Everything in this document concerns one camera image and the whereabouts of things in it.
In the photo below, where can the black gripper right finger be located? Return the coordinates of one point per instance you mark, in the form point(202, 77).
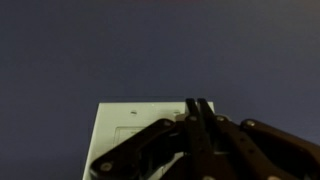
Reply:
point(260, 146)

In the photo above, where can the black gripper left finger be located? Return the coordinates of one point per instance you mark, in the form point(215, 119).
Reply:
point(195, 140)

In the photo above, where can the white rocker light switch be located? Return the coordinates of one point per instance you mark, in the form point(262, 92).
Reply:
point(128, 134)

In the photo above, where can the white light switch plate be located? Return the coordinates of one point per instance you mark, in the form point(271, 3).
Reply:
point(110, 133)

